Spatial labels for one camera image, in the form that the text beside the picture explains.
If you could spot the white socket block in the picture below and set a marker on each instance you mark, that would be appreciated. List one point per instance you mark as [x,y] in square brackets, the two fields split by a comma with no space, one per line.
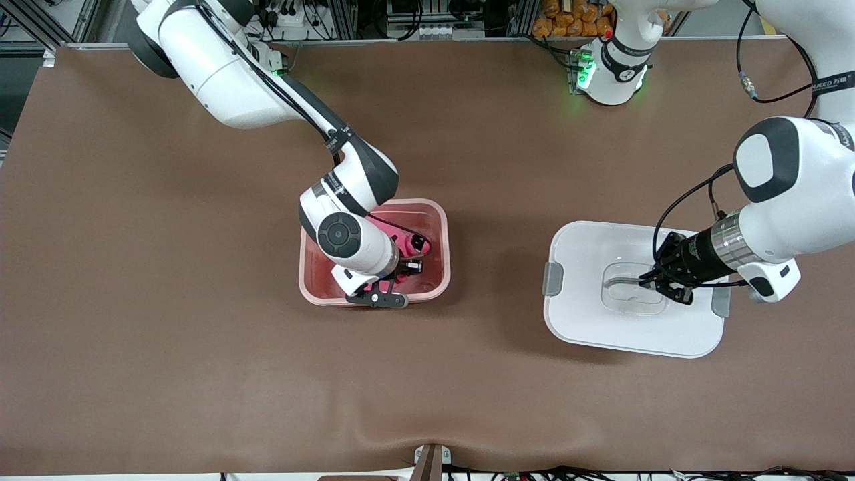
[431,31]

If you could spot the orange snack packets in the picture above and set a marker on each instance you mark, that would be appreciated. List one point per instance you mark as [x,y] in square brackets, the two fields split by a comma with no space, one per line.
[574,20]

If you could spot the aluminium frame post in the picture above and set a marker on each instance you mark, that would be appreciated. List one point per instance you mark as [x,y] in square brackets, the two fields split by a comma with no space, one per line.
[340,20]

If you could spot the pink plush toy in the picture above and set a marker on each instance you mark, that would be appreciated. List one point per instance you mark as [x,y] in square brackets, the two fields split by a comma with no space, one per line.
[399,235]

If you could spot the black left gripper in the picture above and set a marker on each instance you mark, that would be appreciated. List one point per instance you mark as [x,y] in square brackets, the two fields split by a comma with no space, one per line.
[690,259]

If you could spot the metal table edge bracket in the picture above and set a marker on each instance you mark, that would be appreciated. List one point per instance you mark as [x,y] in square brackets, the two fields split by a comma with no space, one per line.
[431,464]

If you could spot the pink plastic storage box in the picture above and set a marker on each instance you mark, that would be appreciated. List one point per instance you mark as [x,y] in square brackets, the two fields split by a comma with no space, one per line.
[434,284]

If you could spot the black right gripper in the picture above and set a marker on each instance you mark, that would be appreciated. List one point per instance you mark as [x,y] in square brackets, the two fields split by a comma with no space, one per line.
[409,266]

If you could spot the brown table cover sheet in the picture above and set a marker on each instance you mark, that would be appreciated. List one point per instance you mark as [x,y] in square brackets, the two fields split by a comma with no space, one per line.
[467,401]

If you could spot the white power strip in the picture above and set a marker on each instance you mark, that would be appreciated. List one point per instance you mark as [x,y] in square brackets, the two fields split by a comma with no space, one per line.
[294,27]

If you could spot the aluminium frame strut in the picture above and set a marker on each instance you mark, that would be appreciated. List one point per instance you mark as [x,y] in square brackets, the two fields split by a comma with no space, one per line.
[87,20]

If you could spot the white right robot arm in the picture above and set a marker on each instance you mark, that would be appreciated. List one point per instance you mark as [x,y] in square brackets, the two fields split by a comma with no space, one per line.
[234,80]

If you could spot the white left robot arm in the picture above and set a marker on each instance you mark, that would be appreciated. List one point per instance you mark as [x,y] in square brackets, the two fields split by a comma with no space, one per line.
[801,214]

